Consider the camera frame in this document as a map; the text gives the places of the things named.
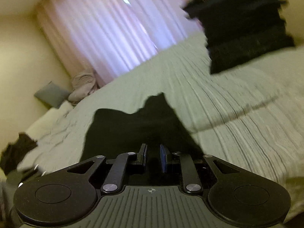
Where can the grey cushion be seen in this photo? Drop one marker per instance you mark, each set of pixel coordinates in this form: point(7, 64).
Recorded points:
point(52, 95)

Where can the black folded clothes pile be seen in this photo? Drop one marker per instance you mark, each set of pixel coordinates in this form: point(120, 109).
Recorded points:
point(238, 31)

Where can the pink curtain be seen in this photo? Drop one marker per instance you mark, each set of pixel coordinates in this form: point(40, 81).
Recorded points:
point(112, 36)

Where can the white striped bed cover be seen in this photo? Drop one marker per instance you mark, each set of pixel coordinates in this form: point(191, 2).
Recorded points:
point(250, 116)

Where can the white pillow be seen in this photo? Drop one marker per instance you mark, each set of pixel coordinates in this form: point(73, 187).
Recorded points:
point(44, 124)

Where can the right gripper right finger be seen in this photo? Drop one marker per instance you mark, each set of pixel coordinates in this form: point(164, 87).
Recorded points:
point(167, 159)

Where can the black garment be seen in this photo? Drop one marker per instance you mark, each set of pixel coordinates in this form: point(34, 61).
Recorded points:
point(113, 132)

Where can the dark brown garment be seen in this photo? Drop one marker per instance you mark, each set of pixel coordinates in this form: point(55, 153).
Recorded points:
point(14, 153)

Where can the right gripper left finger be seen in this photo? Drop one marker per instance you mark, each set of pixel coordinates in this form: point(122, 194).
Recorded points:
point(141, 156)

